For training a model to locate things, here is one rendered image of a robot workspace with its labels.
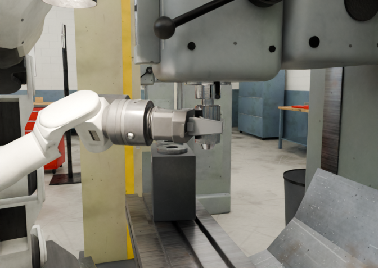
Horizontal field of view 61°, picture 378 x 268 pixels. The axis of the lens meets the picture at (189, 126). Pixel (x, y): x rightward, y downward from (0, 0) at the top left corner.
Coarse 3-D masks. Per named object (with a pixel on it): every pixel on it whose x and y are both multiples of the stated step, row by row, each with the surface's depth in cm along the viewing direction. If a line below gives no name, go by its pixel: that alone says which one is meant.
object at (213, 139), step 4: (196, 112) 58; (200, 112) 57; (204, 112) 57; (208, 112) 57; (212, 112) 57; (216, 112) 57; (196, 116) 58; (200, 116) 57; (204, 116) 57; (208, 116) 57; (212, 116) 57; (216, 116) 57; (216, 120) 57; (196, 136) 59; (200, 136) 58; (204, 136) 57; (208, 136) 57; (212, 136) 57; (216, 136) 58; (196, 140) 59; (200, 140) 58; (204, 140) 58; (208, 140) 57; (212, 140) 58; (216, 140) 58
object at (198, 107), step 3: (195, 105) 59; (198, 105) 58; (201, 105) 57; (204, 105) 57; (207, 105) 57; (210, 105) 57; (213, 105) 57; (216, 105) 57; (219, 105) 58; (195, 108) 58; (198, 108) 58; (201, 108) 57; (204, 108) 57; (207, 108) 57; (210, 108) 57; (213, 108) 57; (216, 108) 57; (219, 108) 58
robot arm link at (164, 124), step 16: (128, 112) 58; (144, 112) 57; (160, 112) 57; (176, 112) 55; (192, 112) 62; (128, 128) 57; (144, 128) 58; (160, 128) 57; (176, 128) 54; (128, 144) 60; (144, 144) 60
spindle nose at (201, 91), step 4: (196, 88) 57; (200, 88) 57; (204, 88) 56; (208, 88) 56; (212, 88) 56; (220, 88) 58; (196, 92) 58; (200, 92) 57; (204, 92) 56; (208, 92) 56; (212, 92) 56; (220, 92) 58; (196, 96) 58; (200, 96) 57; (204, 96) 57; (208, 96) 56; (212, 96) 57; (220, 96) 58
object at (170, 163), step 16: (160, 144) 100; (176, 144) 98; (160, 160) 88; (176, 160) 88; (192, 160) 89; (160, 176) 88; (176, 176) 89; (192, 176) 90; (160, 192) 89; (176, 192) 90; (192, 192) 90; (160, 208) 89; (176, 208) 90; (192, 208) 91
